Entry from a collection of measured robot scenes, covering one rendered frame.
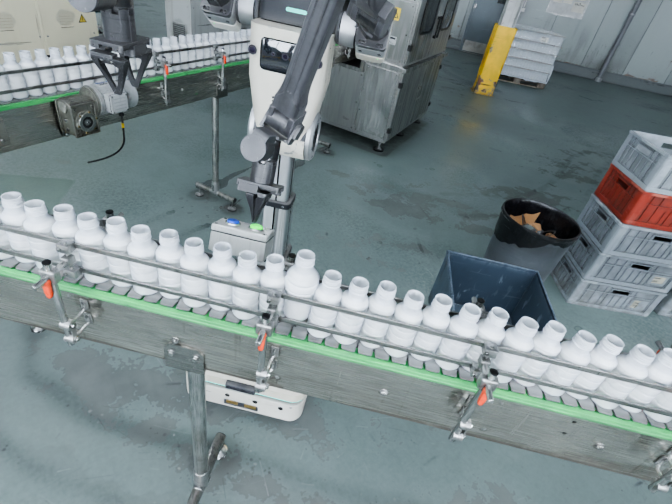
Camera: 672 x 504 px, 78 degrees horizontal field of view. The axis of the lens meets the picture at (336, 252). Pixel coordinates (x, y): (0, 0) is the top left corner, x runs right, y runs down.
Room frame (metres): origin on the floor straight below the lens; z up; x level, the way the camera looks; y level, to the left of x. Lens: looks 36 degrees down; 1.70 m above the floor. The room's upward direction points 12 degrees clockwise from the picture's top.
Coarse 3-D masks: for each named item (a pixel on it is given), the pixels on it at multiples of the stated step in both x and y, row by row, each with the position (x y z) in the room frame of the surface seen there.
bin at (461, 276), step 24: (456, 264) 1.17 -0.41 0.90; (480, 264) 1.17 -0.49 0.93; (504, 264) 1.16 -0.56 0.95; (432, 288) 1.17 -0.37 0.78; (456, 288) 1.17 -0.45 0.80; (480, 288) 1.17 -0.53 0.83; (504, 288) 1.16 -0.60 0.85; (528, 288) 1.15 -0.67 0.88; (528, 312) 1.07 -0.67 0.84; (552, 312) 0.96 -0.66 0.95
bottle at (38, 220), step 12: (24, 204) 0.67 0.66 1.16; (36, 204) 0.70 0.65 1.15; (36, 216) 0.67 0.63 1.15; (48, 216) 0.69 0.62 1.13; (24, 228) 0.66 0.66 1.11; (36, 228) 0.66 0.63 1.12; (48, 228) 0.67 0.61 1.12; (36, 240) 0.65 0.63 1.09; (36, 252) 0.65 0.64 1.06; (48, 252) 0.66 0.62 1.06; (36, 264) 0.66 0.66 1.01
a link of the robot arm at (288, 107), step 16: (320, 0) 0.83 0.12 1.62; (336, 0) 0.82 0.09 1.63; (320, 16) 0.83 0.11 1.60; (336, 16) 0.86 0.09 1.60; (304, 32) 0.85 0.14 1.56; (320, 32) 0.84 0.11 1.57; (304, 48) 0.85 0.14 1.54; (320, 48) 0.85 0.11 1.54; (304, 64) 0.85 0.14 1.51; (288, 80) 0.87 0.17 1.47; (304, 80) 0.86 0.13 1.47; (288, 96) 0.88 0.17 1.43; (304, 96) 0.89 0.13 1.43; (272, 112) 0.89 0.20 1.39; (288, 112) 0.88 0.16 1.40; (304, 112) 0.93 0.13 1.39; (288, 128) 0.89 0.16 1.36
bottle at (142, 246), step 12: (132, 228) 0.67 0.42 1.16; (144, 228) 0.69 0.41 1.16; (132, 240) 0.65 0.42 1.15; (144, 240) 0.66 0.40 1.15; (132, 252) 0.64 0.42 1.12; (144, 252) 0.65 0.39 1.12; (132, 264) 0.64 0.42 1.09; (132, 276) 0.65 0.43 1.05; (144, 276) 0.64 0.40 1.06; (156, 276) 0.66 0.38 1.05; (144, 288) 0.64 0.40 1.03
